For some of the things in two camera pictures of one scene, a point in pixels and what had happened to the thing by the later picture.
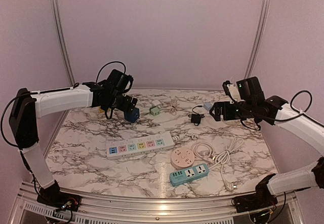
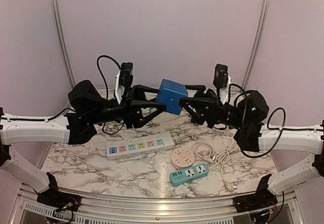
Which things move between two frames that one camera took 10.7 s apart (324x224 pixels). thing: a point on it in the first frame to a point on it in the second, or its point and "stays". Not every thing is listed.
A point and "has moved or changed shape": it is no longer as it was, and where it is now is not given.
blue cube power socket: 133,116 has moved or changed shape
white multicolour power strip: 138,145 stays
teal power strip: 189,174 stays
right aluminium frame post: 259,29 stays
